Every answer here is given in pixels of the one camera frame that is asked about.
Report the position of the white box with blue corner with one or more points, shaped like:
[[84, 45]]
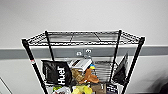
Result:
[[79, 64]]

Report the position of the orange plush toy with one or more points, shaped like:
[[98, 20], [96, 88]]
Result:
[[89, 76]]

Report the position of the black bag with white print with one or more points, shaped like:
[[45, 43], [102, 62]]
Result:
[[56, 73]]

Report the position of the yellow plush toy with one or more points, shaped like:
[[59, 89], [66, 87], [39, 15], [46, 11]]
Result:
[[81, 90]]

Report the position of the small black bag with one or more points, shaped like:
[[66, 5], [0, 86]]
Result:
[[120, 71]]

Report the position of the white box with red print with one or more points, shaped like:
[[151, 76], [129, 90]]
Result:
[[61, 90]]

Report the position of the dark box with white label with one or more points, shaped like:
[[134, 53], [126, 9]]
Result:
[[111, 88]]

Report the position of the white wall socket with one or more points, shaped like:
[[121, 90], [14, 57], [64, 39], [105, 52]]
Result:
[[78, 53], [88, 51]]

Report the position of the long grey wall band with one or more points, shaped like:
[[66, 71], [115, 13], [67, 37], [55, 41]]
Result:
[[13, 53]]

